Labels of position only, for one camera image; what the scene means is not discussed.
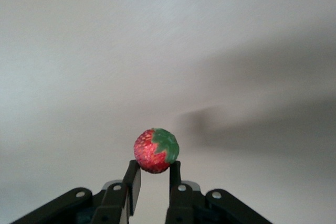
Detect red strawberry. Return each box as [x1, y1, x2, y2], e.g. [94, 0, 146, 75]
[133, 127, 181, 174]

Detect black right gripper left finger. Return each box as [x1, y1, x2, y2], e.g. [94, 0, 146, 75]
[10, 159, 143, 224]

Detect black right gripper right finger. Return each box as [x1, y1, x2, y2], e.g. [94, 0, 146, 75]
[164, 160, 274, 224]

